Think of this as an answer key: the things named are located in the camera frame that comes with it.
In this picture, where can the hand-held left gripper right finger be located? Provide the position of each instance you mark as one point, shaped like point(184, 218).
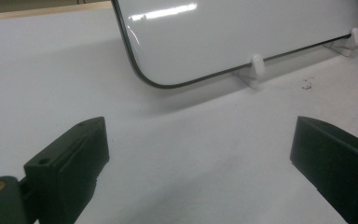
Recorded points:
point(338, 168)

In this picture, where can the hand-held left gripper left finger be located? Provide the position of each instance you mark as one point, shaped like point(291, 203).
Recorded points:
point(71, 165)

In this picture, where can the white whiteboard stand foot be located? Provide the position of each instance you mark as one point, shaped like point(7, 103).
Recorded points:
point(352, 39)
point(256, 67)

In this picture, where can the wooden table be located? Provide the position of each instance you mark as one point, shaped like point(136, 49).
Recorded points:
point(43, 11)

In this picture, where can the white whiteboard with black rim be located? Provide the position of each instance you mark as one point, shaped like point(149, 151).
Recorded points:
point(230, 37)

